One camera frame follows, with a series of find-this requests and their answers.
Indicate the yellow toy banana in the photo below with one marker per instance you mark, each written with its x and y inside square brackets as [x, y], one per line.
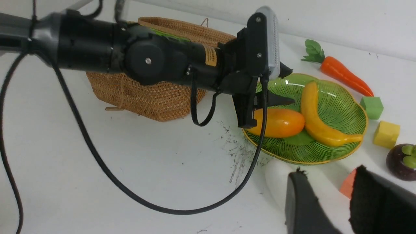
[315, 127]

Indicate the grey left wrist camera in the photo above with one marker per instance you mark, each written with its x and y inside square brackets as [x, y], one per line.
[262, 44]

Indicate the orange toy carrot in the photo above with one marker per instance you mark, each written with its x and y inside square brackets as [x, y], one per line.
[333, 68]

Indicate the orange toy mango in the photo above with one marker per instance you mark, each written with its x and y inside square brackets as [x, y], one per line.
[283, 123]

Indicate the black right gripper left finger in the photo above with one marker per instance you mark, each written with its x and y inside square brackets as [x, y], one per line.
[304, 214]

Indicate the green foam cube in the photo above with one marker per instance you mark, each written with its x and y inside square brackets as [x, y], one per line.
[373, 107]

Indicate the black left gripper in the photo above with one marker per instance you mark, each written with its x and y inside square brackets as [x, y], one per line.
[235, 80]

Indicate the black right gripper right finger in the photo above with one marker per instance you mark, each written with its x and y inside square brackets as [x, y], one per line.
[378, 206]

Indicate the orange foam cube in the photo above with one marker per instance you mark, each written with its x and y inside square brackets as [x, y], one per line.
[347, 185]

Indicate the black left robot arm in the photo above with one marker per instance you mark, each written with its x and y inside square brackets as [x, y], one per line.
[70, 40]

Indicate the green leaf-shaped glass plate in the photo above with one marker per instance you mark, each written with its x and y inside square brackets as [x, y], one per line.
[335, 122]

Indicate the yellow foam cube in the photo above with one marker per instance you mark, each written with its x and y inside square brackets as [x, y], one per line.
[386, 134]

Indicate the purple toy mangosteen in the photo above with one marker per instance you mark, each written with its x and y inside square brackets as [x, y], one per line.
[400, 162]

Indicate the woven rattan basket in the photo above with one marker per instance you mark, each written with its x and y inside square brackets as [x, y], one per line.
[164, 101]

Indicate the white toy radish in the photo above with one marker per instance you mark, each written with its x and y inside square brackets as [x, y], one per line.
[325, 179]

